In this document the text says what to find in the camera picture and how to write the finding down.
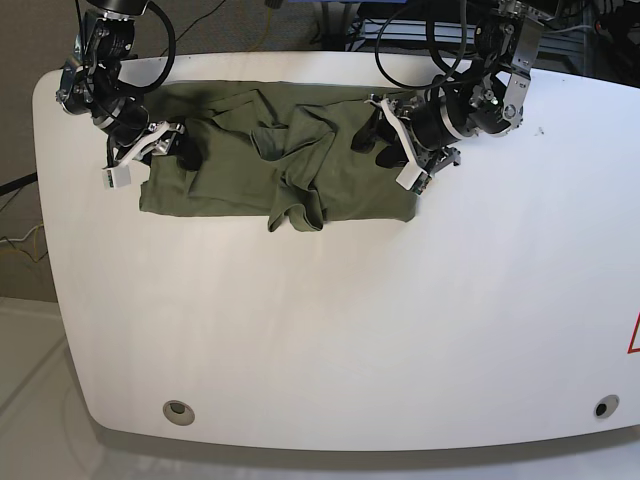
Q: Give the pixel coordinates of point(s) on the red warning triangle sticker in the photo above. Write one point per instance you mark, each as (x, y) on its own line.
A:
(634, 345)

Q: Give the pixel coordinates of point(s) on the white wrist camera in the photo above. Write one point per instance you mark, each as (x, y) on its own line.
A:
(413, 179)
(116, 177)

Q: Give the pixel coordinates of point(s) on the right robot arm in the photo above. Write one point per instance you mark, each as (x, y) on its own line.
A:
(91, 84)

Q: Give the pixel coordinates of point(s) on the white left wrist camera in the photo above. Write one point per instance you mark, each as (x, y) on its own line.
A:
(413, 179)

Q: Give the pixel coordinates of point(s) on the silver equipment rack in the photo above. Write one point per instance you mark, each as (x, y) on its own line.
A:
(350, 25)

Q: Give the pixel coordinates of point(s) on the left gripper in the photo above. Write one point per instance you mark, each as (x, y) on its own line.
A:
(433, 122)

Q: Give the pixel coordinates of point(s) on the left table grommet hole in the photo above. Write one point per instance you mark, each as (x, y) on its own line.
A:
(178, 413)

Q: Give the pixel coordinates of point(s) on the table grommet hole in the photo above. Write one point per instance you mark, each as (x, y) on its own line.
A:
(606, 406)
(178, 413)

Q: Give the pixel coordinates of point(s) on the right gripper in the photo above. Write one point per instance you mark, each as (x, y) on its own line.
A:
(155, 139)

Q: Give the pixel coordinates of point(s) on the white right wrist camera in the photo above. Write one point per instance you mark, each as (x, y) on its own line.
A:
(116, 177)

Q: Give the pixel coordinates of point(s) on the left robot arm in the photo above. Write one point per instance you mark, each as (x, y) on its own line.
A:
(482, 90)

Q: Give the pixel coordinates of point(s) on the right table grommet hole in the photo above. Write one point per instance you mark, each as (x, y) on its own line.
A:
(606, 406)

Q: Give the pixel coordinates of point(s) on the olive green T-shirt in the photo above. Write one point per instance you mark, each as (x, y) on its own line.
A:
(273, 149)

